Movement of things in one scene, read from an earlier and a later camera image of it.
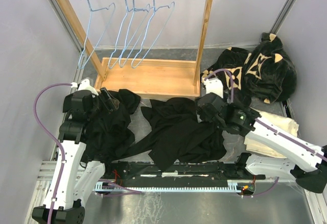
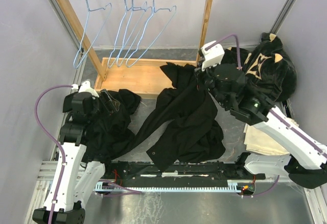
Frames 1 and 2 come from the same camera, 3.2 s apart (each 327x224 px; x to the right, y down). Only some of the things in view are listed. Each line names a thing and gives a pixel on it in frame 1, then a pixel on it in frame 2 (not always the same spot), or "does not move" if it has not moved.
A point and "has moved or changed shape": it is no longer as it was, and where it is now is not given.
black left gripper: (111, 103) does not move
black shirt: (177, 134) has moved or changed shape
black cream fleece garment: (266, 73) does not move
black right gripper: (199, 113) → (201, 74)
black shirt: (108, 132) does not move
